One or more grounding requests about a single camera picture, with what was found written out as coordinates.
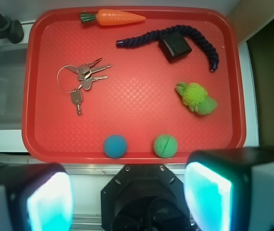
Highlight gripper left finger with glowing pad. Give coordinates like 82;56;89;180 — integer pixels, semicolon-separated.
0;163;74;231

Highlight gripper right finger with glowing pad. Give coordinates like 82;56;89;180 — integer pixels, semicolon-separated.
183;146;274;231

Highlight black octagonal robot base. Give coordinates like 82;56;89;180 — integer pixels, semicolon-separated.
101;164;195;231

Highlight green fuzzy animal toy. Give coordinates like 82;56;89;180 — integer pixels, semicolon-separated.
175;82;218;116

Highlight green textured ball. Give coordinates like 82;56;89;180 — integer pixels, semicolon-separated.
153;134;178;158

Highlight blue textured ball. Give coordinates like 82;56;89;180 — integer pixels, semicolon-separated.
103;135;128;158

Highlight grey metal sink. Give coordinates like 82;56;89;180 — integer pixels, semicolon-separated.
0;44;27;130

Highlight red plastic tray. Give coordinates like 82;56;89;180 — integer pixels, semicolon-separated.
22;7;246;164

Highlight black square block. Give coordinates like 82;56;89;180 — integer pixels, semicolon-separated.
158;32;192;63

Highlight black sink faucet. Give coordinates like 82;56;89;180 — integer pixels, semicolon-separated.
0;13;24;44

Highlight orange plastic carrot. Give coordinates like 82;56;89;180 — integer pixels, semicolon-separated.
80;9;146;26

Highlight silver keys on ring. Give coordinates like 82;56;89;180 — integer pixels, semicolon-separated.
56;58;113;116

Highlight dark blue rope toy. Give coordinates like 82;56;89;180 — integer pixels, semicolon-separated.
116;25;219;72

